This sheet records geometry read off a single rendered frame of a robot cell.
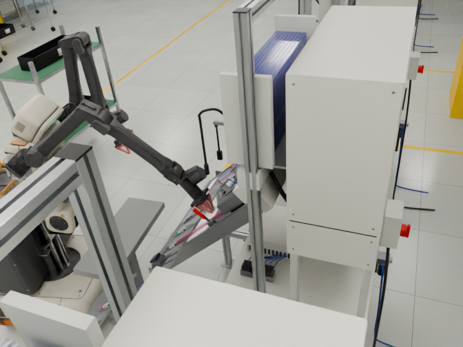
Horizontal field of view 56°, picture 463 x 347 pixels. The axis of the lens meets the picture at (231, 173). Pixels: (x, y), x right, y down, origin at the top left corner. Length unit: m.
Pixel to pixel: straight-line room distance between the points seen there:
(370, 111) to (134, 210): 1.71
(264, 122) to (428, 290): 1.93
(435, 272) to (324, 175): 1.82
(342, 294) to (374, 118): 1.00
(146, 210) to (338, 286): 1.18
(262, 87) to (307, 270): 1.10
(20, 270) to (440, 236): 2.68
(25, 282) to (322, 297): 1.63
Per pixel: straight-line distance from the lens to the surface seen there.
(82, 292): 2.73
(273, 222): 2.38
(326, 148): 1.36
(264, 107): 1.32
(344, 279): 2.12
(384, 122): 1.29
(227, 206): 1.69
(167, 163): 1.89
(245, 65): 1.26
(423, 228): 3.40
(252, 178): 1.45
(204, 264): 3.05
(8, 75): 4.08
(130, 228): 2.52
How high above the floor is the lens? 2.22
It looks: 35 degrees down
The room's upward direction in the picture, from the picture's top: 6 degrees counter-clockwise
